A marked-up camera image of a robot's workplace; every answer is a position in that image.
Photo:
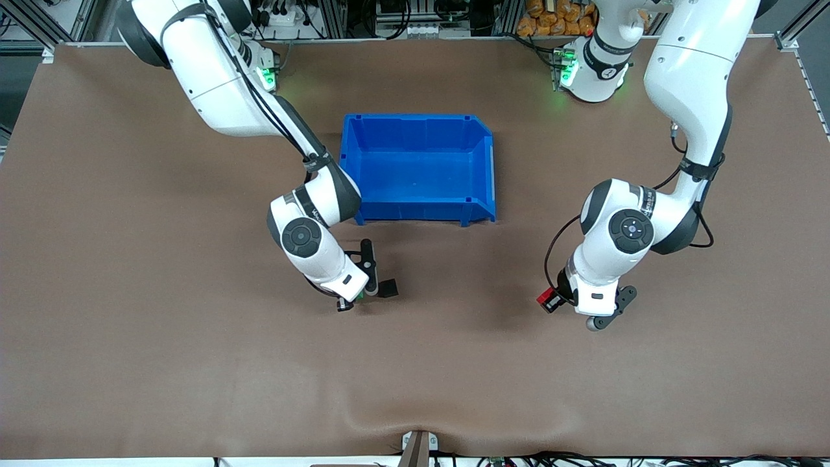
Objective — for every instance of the red cube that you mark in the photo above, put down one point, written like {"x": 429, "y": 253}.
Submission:
{"x": 545, "y": 298}

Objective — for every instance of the black electronics box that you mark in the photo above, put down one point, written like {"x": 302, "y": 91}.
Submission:
{"x": 391, "y": 8}

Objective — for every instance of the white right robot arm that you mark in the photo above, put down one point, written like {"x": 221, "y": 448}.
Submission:
{"x": 214, "y": 84}

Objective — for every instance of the black cube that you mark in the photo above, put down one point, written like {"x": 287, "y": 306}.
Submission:
{"x": 388, "y": 288}

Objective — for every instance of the blue plastic storage bin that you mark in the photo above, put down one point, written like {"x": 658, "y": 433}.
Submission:
{"x": 421, "y": 168}

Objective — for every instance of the white power strip with plugs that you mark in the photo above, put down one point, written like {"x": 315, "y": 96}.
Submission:
{"x": 285, "y": 23}

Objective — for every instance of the small white socket strip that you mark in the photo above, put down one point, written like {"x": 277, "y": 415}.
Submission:
{"x": 426, "y": 30}

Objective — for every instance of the brown table mat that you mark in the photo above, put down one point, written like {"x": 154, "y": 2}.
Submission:
{"x": 415, "y": 363}

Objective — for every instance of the aluminium frame strut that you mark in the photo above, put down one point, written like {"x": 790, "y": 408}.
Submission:
{"x": 799, "y": 26}
{"x": 48, "y": 23}

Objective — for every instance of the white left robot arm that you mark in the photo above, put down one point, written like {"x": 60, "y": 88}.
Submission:
{"x": 687, "y": 71}

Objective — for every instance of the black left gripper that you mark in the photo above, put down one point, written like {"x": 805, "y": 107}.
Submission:
{"x": 561, "y": 292}

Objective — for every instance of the orange snack packs pile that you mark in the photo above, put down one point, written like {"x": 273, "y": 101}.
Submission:
{"x": 554, "y": 19}

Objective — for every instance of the aluminium frame post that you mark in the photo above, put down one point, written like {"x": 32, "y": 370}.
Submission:
{"x": 506, "y": 16}
{"x": 332, "y": 18}

